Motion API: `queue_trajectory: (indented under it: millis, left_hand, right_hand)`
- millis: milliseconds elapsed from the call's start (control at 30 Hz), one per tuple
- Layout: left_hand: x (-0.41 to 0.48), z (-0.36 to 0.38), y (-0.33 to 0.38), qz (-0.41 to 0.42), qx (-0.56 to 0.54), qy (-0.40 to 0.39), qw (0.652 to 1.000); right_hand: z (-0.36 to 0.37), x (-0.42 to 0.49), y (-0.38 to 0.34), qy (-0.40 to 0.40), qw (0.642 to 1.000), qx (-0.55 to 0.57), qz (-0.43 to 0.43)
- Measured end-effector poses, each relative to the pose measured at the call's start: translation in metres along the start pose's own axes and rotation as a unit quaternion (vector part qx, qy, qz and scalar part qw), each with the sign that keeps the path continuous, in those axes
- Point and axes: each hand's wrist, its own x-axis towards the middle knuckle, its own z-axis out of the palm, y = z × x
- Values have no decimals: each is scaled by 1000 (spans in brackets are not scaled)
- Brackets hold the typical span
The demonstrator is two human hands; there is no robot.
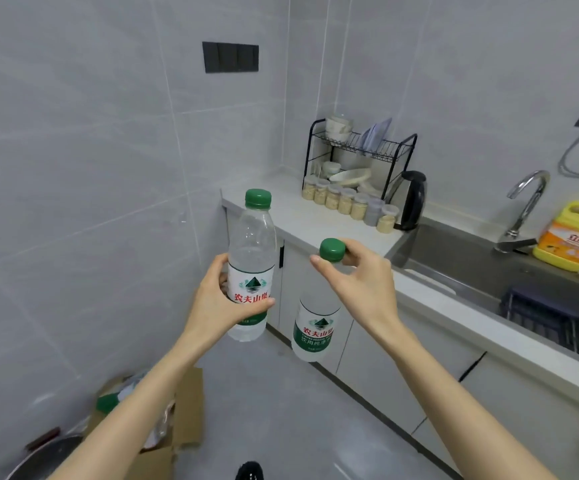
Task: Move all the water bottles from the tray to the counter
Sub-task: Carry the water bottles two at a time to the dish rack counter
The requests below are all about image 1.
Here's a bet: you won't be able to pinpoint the black electric kettle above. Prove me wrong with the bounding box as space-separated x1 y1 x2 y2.
386 170 428 232

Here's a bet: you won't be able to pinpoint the pale blue plates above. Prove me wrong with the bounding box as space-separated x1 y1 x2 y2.
359 118 393 152

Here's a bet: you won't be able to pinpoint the black wire dish rack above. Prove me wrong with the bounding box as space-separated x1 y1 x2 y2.
302 118 418 208

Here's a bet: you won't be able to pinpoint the stainless steel sink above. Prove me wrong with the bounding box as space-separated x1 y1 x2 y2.
386 218 579 366

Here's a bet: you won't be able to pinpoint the yellow detergent bottle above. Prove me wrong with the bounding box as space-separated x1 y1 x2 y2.
533 201 579 273

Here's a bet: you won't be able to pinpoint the clear water bottle white label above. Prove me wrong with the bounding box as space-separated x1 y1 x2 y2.
226 189 277 343

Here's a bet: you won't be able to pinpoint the person's right forearm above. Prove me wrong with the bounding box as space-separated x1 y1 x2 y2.
369 317 560 480

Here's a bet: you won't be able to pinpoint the stack of white bowls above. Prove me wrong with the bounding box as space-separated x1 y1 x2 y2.
325 114 354 144

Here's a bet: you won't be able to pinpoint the chrome faucet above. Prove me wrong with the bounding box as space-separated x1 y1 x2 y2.
494 170 551 255

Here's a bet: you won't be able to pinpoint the person's right hand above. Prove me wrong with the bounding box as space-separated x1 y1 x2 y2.
310 239 403 341

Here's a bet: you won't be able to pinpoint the dark sink drain basket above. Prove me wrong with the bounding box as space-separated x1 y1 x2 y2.
499 284 579 353

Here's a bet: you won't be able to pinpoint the row of glass jars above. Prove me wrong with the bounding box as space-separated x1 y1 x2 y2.
302 175 400 234

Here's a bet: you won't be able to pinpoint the white oval dish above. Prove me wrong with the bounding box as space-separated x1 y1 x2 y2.
328 167 373 188

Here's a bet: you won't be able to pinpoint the cardboard box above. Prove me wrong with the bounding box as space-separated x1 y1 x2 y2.
81 367 205 480

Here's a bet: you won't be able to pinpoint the person's left hand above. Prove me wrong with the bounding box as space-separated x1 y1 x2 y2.
181 253 276 356

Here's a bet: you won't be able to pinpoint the black wall switch panel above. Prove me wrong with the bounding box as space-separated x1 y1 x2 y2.
202 41 260 74

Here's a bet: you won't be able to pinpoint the person's left forearm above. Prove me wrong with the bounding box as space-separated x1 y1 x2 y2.
48 329 220 480

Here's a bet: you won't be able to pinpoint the dark metal pot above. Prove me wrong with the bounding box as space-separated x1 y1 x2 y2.
3 434 88 480

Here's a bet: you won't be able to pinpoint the clear water bottle green label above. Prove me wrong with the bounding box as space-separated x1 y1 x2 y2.
291 238 348 363

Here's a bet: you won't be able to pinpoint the white kitchen cabinet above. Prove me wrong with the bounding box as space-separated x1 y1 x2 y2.
223 195 579 480

